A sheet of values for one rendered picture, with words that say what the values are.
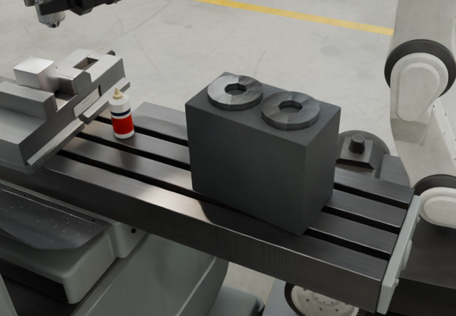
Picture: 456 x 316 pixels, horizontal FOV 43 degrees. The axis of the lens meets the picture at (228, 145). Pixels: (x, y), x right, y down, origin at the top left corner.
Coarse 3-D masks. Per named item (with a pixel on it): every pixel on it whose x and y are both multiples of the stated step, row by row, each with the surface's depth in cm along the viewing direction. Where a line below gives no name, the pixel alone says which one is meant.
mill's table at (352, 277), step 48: (96, 144) 117; (144, 144) 116; (48, 192) 116; (96, 192) 108; (144, 192) 105; (192, 192) 105; (336, 192) 103; (384, 192) 103; (192, 240) 103; (240, 240) 97; (288, 240) 94; (336, 240) 95; (384, 240) 94; (336, 288) 93; (384, 288) 88
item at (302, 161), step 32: (224, 96) 92; (256, 96) 92; (288, 96) 92; (192, 128) 96; (224, 128) 91; (256, 128) 87; (288, 128) 86; (320, 128) 87; (192, 160) 100; (224, 160) 95; (256, 160) 91; (288, 160) 87; (320, 160) 91; (224, 192) 100; (256, 192) 95; (288, 192) 91; (320, 192) 96; (288, 224) 95
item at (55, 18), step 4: (36, 0) 100; (40, 0) 100; (44, 0) 100; (36, 4) 101; (36, 8) 102; (60, 12) 102; (40, 16) 102; (44, 16) 101; (48, 16) 101; (52, 16) 102; (56, 16) 102; (60, 16) 103; (64, 16) 104; (40, 20) 102; (44, 20) 102; (48, 20) 102; (52, 20) 102; (56, 20) 102; (60, 20) 103; (48, 24) 102
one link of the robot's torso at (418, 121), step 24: (408, 72) 118; (432, 72) 116; (408, 96) 121; (432, 96) 120; (408, 120) 124; (432, 120) 128; (408, 144) 134; (432, 144) 132; (408, 168) 138; (432, 168) 136
